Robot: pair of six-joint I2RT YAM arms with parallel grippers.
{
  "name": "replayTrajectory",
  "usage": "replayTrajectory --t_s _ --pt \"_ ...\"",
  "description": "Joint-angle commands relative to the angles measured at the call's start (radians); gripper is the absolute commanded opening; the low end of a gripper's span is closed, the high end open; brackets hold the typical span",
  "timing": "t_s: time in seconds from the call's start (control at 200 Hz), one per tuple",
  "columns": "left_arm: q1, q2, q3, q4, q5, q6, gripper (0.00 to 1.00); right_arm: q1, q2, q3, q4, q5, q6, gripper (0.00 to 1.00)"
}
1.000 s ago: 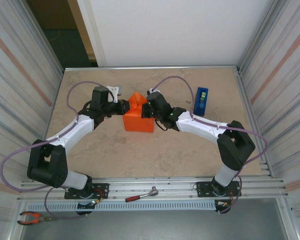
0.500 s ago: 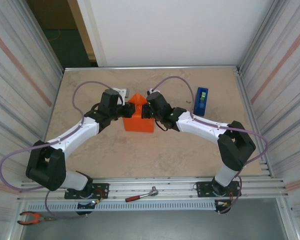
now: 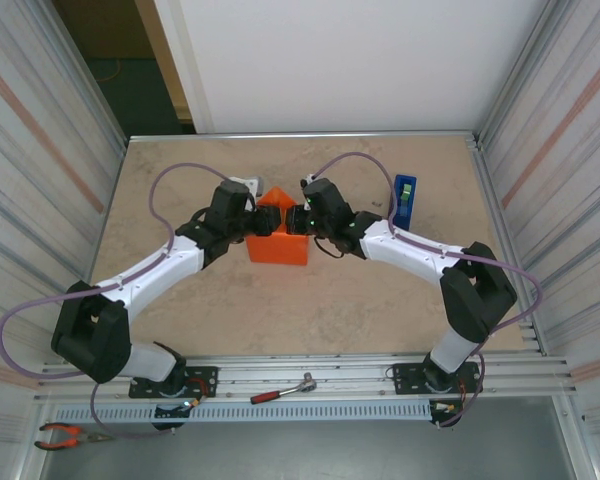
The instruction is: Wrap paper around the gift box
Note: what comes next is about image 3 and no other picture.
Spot black electronics box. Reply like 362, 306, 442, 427
152, 402, 191, 431
429, 399, 464, 427

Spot blue tape dispenser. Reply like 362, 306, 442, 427
387, 173, 419, 232

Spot striped translucent side panel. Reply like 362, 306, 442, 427
479, 0, 600, 431
0, 0, 129, 451

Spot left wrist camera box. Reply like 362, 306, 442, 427
228, 174, 264, 196

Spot thin aluminium table edge rail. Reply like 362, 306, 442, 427
128, 130, 481, 142

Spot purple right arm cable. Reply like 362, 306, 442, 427
309, 152, 544, 430

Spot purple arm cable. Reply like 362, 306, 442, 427
0, 162, 236, 441
309, 152, 544, 430

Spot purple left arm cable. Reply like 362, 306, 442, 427
0, 162, 236, 441

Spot wide aluminium mounting rail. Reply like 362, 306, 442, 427
33, 352, 579, 404

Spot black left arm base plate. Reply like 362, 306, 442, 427
128, 366, 219, 400

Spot aluminium side rail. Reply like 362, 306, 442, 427
467, 132, 549, 357

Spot red-handled ratchet wrench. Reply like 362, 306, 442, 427
249, 372, 319, 405

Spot thin orange floor cable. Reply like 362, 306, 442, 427
97, 58, 121, 84

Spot grey slotted cable duct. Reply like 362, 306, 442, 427
53, 399, 434, 425

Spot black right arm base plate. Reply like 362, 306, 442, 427
392, 360, 484, 396

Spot red wire with yellow connector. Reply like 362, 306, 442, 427
437, 382, 469, 414
182, 379, 216, 409

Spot aluminium frame post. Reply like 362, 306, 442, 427
477, 0, 574, 139
27, 0, 131, 151

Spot orange-handled pliers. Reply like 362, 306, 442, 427
33, 422, 116, 451

